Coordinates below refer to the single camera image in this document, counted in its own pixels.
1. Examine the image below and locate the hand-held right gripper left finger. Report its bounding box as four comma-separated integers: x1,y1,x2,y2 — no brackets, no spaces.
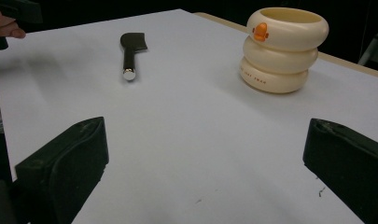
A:
14,116,110,224

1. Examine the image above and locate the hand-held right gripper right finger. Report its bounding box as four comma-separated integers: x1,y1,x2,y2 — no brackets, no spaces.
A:
302,118,378,224

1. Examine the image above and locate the cream ringed holder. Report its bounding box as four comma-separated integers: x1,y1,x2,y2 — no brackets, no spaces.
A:
238,7,330,94

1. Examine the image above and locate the grey metal stand leg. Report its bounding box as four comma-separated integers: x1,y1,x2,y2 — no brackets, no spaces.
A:
357,21,378,66

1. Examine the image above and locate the black cleaver knife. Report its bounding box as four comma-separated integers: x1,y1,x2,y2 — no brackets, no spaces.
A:
119,32,148,82

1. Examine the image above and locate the white table mat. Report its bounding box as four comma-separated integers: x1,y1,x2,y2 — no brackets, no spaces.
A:
0,8,378,224

